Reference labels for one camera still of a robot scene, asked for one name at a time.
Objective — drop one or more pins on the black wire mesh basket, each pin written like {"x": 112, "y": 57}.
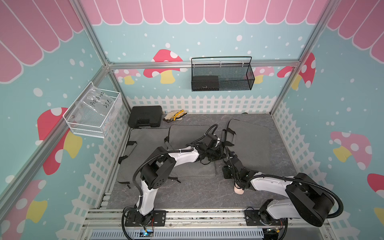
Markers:
{"x": 235, "y": 73}

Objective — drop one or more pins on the black box in basket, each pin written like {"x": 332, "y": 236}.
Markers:
{"x": 205, "y": 83}

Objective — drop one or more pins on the clear plastic bag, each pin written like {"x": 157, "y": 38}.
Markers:
{"x": 91, "y": 112}

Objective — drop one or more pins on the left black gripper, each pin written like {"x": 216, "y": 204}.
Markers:
{"x": 220, "y": 153}

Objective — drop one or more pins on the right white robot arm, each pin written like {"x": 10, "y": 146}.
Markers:
{"x": 303, "y": 197}

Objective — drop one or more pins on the grey laptop bag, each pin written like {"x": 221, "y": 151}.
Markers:
{"x": 141, "y": 144}
{"x": 260, "y": 148}
{"x": 179, "y": 136}

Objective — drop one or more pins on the black plastic tool case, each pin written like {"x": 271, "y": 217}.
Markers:
{"x": 145, "y": 116}

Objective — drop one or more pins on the pink computer mouse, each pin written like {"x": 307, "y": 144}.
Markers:
{"x": 238, "y": 190}

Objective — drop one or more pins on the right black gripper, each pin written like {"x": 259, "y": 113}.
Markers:
{"x": 225, "y": 171}

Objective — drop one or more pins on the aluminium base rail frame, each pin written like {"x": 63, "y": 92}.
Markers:
{"x": 199, "y": 224}

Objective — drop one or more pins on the white wire basket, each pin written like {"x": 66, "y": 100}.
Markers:
{"x": 111, "y": 117}

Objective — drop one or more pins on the yellow black pliers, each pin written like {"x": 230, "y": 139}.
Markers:
{"x": 179, "y": 114}

